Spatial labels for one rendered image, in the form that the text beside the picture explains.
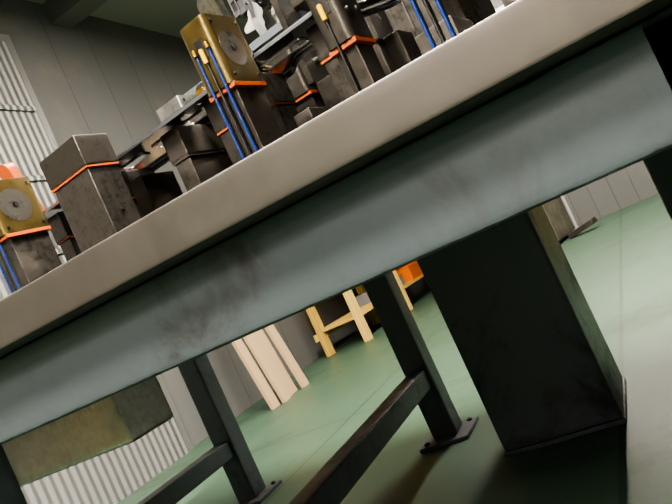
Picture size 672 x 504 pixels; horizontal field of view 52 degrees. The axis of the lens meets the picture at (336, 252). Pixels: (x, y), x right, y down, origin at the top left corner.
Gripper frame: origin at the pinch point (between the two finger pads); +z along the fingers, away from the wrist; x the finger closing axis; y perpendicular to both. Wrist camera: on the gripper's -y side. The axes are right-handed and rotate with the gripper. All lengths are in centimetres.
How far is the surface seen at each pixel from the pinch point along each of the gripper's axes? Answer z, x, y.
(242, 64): 22, 47, -31
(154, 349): 58, 93, -50
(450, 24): 37, 48, -66
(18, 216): 20, 62, 32
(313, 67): 17.8, 15.3, -17.9
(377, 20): 17.2, 11.7, -34.1
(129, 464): 105, -42, 256
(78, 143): 17, 58, 6
